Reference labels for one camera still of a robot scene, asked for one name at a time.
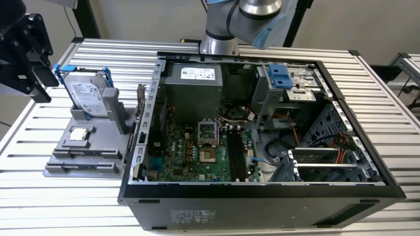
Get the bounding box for metal socket cover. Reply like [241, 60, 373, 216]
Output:
[196, 118, 219, 146]

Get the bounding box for graphics card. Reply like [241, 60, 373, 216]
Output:
[127, 83, 148, 153]

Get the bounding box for blue drive latch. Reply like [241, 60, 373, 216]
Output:
[267, 64, 293, 89]

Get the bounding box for orange wire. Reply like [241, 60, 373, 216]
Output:
[291, 122, 301, 148]

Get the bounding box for black PC case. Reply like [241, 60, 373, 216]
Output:
[117, 50, 408, 232]

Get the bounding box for blue disk carrier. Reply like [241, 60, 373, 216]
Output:
[52, 63, 115, 121]

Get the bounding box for red orange yellow wires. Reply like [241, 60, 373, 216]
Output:
[335, 132, 352, 164]

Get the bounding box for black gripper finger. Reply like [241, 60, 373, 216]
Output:
[0, 31, 52, 104]
[19, 13, 60, 87]

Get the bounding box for metal disk bay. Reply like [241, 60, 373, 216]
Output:
[272, 147, 361, 182]

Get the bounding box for thick black cable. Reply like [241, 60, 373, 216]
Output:
[264, 136, 289, 163]

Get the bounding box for silver CPU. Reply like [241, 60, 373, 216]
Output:
[68, 127, 89, 141]

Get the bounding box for green motherboard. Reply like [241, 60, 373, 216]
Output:
[145, 105, 263, 182]

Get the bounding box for RAM stick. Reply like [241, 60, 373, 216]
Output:
[67, 151, 105, 157]
[60, 165, 101, 172]

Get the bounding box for grey parts rack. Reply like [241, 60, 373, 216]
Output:
[41, 88, 139, 177]

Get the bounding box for CPU socket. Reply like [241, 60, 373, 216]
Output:
[197, 145, 220, 163]

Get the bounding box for wire locking lever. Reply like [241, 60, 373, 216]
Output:
[213, 118, 223, 146]

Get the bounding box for silver hard disk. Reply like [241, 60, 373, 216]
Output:
[61, 71, 111, 118]

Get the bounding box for silver drive cage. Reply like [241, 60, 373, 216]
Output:
[252, 62, 329, 128]

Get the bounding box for black RAM slot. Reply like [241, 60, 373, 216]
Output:
[227, 125, 237, 181]

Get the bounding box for metal slat side table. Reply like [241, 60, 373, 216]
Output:
[371, 53, 420, 109]

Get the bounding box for grey power supply unit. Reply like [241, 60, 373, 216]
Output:
[160, 62, 224, 123]

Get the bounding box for black upright post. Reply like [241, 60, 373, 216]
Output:
[67, 0, 101, 40]
[283, 0, 315, 49]

